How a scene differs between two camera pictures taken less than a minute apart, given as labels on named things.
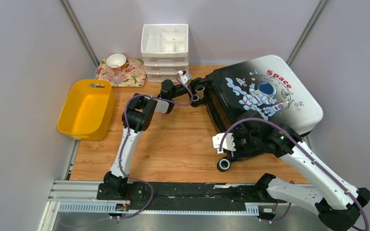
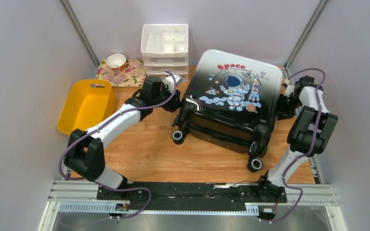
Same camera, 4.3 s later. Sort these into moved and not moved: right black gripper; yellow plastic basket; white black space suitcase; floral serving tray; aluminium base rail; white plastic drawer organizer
Moved: white black space suitcase; right black gripper
Not moved: floral serving tray; white plastic drawer organizer; yellow plastic basket; aluminium base rail
